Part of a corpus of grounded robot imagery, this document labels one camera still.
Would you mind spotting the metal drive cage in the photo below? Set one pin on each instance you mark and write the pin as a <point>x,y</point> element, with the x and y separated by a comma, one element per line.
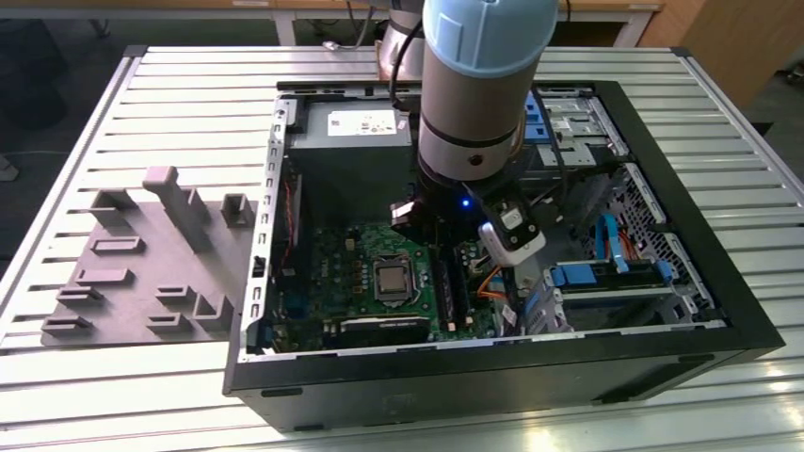
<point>581,155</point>

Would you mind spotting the black graphics card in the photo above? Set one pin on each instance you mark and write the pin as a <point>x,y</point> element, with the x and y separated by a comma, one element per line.
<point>383,332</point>

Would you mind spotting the black CPU socket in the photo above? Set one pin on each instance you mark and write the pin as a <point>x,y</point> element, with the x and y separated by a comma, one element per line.
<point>391,259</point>

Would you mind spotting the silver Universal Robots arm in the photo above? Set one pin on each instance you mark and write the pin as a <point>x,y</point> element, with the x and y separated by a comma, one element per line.
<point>478,94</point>

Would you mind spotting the grey parts rack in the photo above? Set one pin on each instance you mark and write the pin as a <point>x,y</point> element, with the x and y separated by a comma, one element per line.
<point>158,254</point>

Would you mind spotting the silver CPU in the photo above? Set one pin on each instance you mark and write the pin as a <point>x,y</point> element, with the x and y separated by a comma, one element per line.
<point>391,280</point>

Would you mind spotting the wooden desk white frame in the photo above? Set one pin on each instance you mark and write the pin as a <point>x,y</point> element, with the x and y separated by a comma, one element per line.
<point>615,7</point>

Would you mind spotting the grey power supply unit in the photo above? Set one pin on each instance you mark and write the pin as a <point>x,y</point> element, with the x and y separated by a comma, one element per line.
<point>353,179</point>

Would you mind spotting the green motherboard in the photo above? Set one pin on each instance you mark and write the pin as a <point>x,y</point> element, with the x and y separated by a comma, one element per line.
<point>339,263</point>

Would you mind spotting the wooden cabinet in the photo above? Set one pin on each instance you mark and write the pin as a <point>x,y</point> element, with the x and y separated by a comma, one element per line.
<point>723,47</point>

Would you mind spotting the hard disk in blue carrier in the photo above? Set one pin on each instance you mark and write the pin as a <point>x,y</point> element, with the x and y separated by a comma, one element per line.
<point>581,275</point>

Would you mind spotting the black open PC case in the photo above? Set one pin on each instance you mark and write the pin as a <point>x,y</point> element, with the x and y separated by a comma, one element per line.
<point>441,391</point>

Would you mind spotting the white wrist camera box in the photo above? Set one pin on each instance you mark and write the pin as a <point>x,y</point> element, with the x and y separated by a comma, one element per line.
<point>513,230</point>

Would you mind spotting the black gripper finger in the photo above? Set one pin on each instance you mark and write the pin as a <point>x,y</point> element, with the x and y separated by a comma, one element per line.
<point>409,219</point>

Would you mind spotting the blue drive latch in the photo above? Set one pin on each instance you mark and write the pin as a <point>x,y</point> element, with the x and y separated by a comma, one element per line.
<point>537,132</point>

